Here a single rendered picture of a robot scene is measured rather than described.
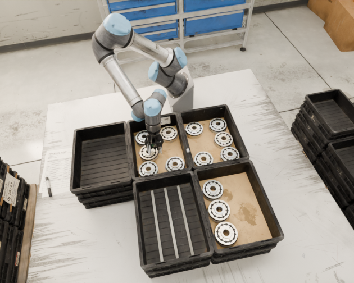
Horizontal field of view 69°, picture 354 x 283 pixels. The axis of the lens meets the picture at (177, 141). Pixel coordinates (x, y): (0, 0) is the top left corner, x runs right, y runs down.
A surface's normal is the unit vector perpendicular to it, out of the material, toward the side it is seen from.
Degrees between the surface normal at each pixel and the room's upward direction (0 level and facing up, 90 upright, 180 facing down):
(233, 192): 0
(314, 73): 0
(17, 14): 90
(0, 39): 90
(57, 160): 0
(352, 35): 90
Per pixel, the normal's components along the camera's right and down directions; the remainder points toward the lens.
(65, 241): -0.04, -0.60
